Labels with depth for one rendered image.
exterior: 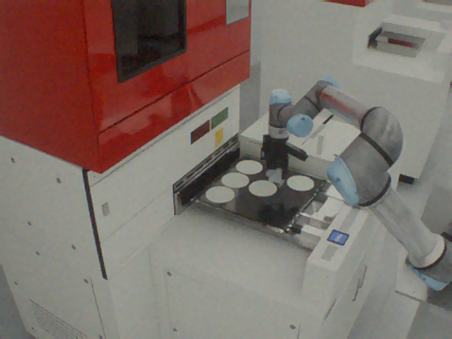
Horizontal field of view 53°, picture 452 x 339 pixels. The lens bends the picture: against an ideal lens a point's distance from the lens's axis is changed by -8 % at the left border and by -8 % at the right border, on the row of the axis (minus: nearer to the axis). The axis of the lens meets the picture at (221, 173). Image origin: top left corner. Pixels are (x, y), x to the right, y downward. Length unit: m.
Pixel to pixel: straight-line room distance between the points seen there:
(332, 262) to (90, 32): 0.88
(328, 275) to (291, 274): 0.19
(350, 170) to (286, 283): 0.49
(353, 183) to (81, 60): 0.70
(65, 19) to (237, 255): 0.91
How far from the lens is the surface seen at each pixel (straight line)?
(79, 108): 1.21
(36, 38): 1.26
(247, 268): 1.55
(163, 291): 1.75
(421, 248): 1.36
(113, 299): 1.60
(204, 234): 1.68
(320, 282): 1.41
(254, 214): 1.64
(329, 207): 1.74
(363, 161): 1.17
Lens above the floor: 1.88
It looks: 32 degrees down
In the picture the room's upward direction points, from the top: straight up
